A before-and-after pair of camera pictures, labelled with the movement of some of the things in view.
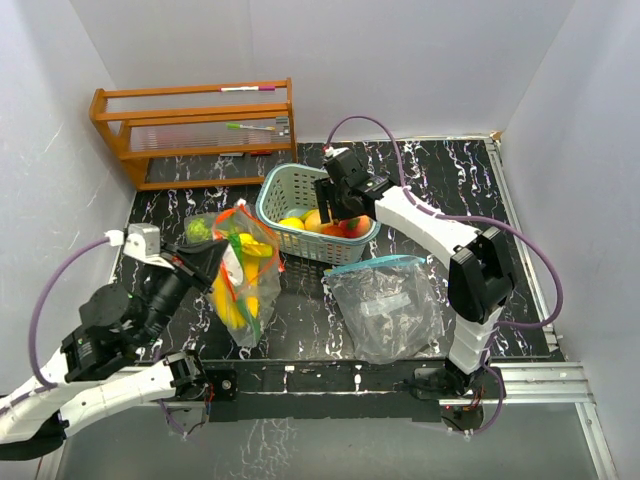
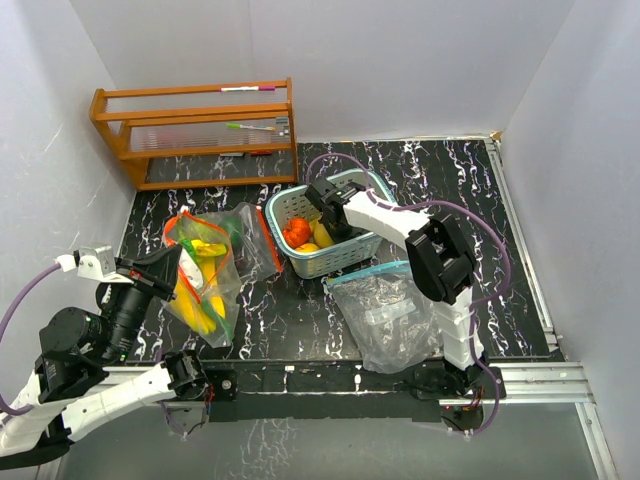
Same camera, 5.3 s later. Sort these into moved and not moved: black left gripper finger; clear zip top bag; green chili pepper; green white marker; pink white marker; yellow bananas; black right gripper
Moved: black right gripper; yellow bananas; black left gripper finger; green chili pepper; clear zip top bag
Not moved: green white marker; pink white marker
